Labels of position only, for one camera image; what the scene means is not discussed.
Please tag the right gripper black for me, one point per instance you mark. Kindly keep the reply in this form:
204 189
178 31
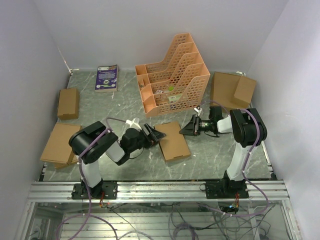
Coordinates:
193 128

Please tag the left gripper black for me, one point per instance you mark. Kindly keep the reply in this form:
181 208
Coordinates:
154 136

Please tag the cardboard box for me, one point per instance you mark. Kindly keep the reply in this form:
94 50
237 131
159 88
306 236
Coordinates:
173 146
232 91
68 104
57 149

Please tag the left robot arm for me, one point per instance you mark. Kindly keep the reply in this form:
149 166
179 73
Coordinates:
98 139

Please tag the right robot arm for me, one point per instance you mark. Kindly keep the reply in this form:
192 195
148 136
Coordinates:
248 130

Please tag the green boxed item in organizer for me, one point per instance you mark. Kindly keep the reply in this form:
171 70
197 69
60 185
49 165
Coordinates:
174 98

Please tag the peach plastic file organizer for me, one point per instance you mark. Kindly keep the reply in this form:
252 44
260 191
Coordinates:
181 72

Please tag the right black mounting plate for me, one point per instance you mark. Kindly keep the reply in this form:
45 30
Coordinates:
219 190

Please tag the black mounting plate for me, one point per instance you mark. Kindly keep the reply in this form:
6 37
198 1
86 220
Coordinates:
219 190
106 190

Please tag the purple book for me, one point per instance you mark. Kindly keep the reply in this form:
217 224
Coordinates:
106 79

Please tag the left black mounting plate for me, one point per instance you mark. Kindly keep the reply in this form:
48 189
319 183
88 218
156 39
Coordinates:
106 190

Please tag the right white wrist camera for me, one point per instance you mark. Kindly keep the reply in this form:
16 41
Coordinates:
198 110

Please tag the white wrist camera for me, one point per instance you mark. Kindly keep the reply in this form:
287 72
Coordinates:
198 110
134 123

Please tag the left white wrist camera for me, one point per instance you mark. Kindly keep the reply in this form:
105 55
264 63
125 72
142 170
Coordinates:
134 123

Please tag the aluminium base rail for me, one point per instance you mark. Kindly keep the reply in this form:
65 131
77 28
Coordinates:
146 192

